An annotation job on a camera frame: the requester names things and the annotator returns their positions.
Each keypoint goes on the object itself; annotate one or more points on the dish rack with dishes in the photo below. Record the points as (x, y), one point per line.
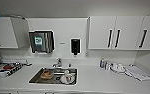
(6, 69)

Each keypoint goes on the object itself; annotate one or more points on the small wall label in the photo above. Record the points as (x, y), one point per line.
(62, 42)

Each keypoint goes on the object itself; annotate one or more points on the white patterned plate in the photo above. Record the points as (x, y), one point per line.
(67, 79)

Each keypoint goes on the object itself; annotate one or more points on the white kettle and bag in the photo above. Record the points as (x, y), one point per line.
(117, 68)

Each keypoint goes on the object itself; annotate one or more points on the chrome faucet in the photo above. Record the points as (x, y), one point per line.
(58, 62)

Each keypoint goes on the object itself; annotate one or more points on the steel paper towel dispenser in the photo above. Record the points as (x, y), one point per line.
(47, 41)

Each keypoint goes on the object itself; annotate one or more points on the small sink pump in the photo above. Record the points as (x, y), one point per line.
(70, 63)

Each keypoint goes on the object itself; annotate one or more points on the black soap dispenser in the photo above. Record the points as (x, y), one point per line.
(75, 46)

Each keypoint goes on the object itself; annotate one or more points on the white cup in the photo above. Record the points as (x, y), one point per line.
(66, 72)

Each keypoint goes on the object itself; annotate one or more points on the white wall cabinet with bottle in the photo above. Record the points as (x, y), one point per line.
(7, 30)

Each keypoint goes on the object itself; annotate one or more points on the orange bowl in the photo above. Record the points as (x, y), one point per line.
(47, 74)

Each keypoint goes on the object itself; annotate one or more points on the steel sink basin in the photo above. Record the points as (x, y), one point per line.
(34, 79)

